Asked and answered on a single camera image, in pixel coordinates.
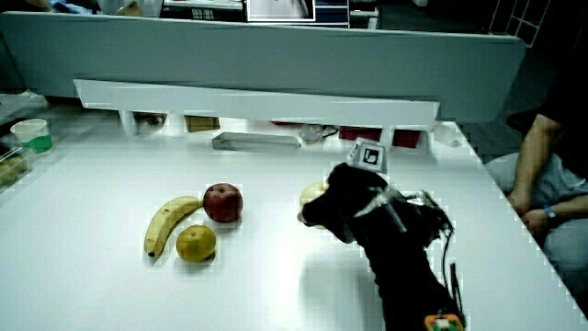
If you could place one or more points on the red box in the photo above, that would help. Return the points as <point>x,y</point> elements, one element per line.
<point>406,138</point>
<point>360,133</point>

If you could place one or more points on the brown cardboard box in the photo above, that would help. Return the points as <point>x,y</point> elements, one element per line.
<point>202,123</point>

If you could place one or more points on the grey partition panel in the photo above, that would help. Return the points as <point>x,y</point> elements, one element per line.
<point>262,62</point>

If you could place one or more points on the white and green cup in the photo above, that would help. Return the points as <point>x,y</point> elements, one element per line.
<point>32,134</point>

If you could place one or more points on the blue wristband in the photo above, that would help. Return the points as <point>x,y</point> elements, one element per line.
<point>550,211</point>

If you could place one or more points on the yellow banana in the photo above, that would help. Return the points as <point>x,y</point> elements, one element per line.
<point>166,224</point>

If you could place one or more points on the clear glass jar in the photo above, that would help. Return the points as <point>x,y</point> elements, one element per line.
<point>312,133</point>

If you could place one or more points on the monitor screen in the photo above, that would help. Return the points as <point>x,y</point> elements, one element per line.
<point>280,10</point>

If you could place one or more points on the person's right forearm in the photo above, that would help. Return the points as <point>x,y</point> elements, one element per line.
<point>404,280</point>

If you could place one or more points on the person's right hand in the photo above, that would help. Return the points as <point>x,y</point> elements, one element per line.
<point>353,202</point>

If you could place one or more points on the another person's forearm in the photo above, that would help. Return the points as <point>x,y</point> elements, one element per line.
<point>533,156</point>

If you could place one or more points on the red apple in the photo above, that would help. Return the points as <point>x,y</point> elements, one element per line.
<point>223,202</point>

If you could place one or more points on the white raised shelf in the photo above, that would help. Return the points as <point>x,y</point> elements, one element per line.
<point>257,104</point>

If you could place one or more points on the clear plastic food container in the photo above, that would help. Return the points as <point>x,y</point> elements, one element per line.
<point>11,169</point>

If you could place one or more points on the orange wrist device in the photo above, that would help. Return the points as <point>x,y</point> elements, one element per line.
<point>443,323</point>

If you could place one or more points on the pale yellow pear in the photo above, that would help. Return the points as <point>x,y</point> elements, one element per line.
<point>312,193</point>

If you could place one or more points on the orange citrus fruit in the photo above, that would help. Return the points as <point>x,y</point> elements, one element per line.
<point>196,243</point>

